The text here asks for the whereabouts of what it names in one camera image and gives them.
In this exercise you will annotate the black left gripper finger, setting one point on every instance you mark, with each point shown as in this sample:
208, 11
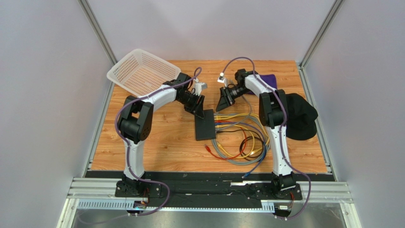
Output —
195, 110
199, 102

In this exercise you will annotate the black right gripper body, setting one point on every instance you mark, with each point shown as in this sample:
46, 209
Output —
226, 96

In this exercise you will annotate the black bucket hat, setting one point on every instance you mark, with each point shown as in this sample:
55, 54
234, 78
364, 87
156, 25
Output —
301, 118

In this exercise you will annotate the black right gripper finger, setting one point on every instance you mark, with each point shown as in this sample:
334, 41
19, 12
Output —
226, 97
222, 104

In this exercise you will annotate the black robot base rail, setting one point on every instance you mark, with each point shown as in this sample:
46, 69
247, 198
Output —
212, 190

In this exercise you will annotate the purple folded cloth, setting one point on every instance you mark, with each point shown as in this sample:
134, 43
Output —
269, 80

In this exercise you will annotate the black network switch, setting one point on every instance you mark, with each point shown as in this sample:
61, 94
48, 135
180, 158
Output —
205, 128

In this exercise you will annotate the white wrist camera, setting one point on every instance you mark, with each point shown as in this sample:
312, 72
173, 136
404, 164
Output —
199, 87
222, 79

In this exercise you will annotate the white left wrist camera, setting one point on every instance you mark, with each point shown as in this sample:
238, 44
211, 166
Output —
199, 87

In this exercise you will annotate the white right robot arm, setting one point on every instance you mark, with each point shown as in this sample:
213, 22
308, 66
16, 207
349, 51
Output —
272, 115

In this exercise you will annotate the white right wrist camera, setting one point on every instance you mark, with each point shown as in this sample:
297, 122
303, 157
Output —
222, 79

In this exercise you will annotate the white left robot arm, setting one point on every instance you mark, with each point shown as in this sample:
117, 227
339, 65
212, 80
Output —
134, 124

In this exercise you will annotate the white plastic basket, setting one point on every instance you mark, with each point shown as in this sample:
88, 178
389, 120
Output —
140, 72

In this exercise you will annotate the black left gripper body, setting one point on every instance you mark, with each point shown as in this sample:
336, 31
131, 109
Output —
190, 100

